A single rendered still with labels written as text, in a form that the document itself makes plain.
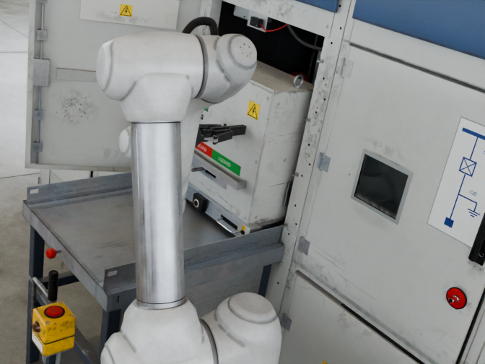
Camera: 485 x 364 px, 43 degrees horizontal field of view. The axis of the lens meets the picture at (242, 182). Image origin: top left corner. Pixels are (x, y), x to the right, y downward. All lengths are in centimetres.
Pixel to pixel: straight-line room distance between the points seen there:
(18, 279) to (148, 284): 214
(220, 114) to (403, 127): 67
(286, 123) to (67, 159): 95
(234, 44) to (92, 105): 129
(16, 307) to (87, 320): 34
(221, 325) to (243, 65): 55
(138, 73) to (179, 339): 53
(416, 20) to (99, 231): 117
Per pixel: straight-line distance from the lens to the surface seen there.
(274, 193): 211
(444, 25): 168
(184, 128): 155
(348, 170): 189
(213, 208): 221
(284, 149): 206
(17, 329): 306
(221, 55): 125
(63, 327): 163
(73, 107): 248
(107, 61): 122
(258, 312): 136
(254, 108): 200
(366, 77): 183
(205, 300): 208
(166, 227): 126
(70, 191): 229
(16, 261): 353
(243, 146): 206
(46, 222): 214
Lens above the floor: 188
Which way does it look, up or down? 23 degrees down
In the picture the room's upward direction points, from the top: 10 degrees clockwise
